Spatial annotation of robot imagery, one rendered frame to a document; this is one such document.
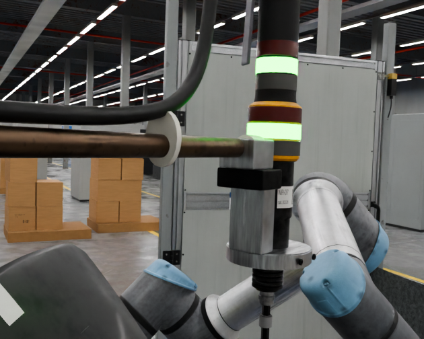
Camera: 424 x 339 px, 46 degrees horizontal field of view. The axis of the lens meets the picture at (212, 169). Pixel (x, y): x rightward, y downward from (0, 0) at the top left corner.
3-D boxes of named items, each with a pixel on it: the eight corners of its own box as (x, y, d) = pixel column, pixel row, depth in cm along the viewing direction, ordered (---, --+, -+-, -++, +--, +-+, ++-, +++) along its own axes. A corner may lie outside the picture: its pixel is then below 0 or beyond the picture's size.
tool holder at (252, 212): (274, 281, 34) (280, 139, 34) (193, 264, 39) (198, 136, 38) (326, 259, 42) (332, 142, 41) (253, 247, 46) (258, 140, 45)
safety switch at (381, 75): (380, 117, 253) (383, 70, 251) (375, 118, 257) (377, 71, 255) (394, 118, 256) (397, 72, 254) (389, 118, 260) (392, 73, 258)
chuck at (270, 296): (269, 307, 40) (270, 278, 40) (254, 304, 41) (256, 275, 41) (277, 303, 41) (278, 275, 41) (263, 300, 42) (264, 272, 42)
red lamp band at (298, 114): (285, 121, 37) (286, 105, 37) (237, 121, 40) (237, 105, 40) (310, 124, 41) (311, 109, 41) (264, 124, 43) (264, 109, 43)
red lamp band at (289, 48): (286, 54, 38) (287, 37, 38) (248, 56, 40) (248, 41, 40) (305, 60, 41) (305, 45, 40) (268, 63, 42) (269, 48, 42)
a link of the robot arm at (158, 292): (116, 290, 116) (157, 248, 120) (155, 329, 119) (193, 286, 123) (125, 299, 105) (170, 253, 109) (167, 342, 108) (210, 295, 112)
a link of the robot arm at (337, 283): (315, 142, 103) (365, 257, 57) (346, 181, 105) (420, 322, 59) (270, 175, 106) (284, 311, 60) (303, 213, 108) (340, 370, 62)
